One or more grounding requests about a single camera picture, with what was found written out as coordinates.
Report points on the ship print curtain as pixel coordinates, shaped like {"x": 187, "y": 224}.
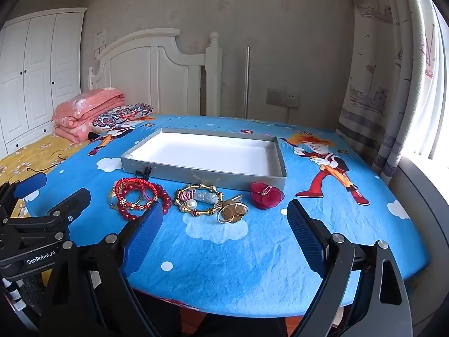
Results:
{"x": 379, "y": 77}

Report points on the white wardrobe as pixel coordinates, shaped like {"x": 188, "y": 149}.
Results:
{"x": 35, "y": 77}

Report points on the wall switch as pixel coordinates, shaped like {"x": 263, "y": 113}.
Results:
{"x": 274, "y": 97}

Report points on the grey cardboard tray box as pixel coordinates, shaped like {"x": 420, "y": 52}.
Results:
{"x": 210, "y": 151}

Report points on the patterned pillow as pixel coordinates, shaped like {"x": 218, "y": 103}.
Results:
{"x": 122, "y": 114}

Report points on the metal pole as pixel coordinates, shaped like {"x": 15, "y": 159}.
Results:
{"x": 247, "y": 80}

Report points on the wall socket with plug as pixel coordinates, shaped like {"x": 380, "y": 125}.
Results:
{"x": 291, "y": 99}

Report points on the white pearl pendant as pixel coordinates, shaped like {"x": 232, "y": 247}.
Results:
{"x": 191, "y": 204}

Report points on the paper notice on wall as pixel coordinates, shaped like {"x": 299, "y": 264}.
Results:
{"x": 100, "y": 42}

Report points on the gold bamboo-shaped bangle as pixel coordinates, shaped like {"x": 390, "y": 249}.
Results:
{"x": 207, "y": 212}

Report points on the white bed headboard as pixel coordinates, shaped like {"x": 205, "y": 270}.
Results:
{"x": 140, "y": 70}

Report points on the blue cartoon tablecloth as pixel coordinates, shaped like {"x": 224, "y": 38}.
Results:
{"x": 228, "y": 263}

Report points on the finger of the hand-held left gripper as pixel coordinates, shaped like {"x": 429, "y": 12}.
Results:
{"x": 29, "y": 184}
{"x": 70, "y": 202}

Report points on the red flower hair clip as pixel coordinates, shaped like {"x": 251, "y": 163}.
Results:
{"x": 261, "y": 200}

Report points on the folded pink blanket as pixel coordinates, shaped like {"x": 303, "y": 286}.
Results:
{"x": 84, "y": 108}

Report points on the yellow floral bed sheet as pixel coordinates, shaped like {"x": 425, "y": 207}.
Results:
{"x": 31, "y": 151}

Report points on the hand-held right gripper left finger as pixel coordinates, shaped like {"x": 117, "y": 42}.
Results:
{"x": 143, "y": 238}

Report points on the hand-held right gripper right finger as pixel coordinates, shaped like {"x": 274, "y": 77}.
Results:
{"x": 308, "y": 238}

